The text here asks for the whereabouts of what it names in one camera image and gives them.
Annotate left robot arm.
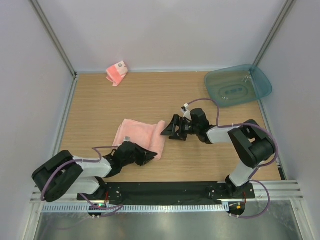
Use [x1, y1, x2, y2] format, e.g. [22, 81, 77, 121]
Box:
[31, 140, 158, 203]

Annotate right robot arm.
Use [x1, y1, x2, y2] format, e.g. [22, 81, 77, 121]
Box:
[161, 108, 276, 198]

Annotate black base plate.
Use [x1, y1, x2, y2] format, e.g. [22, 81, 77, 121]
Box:
[84, 181, 256, 205]

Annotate left aluminium frame post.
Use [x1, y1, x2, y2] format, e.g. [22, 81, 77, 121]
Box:
[29, 0, 77, 78]

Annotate small pink cloth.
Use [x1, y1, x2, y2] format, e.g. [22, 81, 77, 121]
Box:
[106, 61, 128, 87]

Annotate slotted cable duct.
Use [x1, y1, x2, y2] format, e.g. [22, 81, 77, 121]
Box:
[42, 202, 229, 214]

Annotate teal plastic tray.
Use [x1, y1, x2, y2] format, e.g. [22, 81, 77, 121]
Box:
[204, 64, 273, 108]

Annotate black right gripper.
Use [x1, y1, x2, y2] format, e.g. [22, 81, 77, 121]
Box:
[161, 114, 200, 141]

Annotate aluminium front rail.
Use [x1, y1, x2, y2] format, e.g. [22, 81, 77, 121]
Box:
[29, 180, 305, 204]

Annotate aluminium frame post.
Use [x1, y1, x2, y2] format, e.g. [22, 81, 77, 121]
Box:
[29, 0, 77, 78]
[252, 0, 297, 66]

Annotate large pink towel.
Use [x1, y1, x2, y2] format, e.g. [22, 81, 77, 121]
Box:
[112, 119, 166, 160]

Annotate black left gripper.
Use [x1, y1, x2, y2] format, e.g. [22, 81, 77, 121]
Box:
[121, 144, 157, 167]

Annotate right aluminium frame post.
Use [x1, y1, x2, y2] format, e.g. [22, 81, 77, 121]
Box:
[252, 0, 297, 66]

